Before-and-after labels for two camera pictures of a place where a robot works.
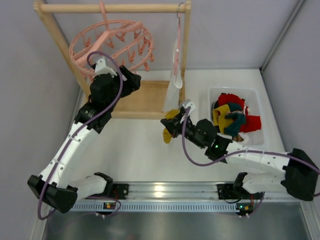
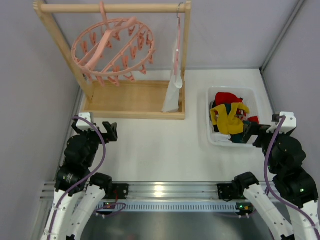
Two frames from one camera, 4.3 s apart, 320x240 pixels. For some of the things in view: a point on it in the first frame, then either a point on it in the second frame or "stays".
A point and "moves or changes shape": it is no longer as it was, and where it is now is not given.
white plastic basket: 250,96 stays
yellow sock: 167,135 → 223,120
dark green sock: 238,118 → 240,138
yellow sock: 219,119 → 234,125
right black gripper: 171,125 → 260,132
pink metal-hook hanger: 177,55 stays
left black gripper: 130,78 → 100,135
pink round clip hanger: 126,44 moves or changes shape
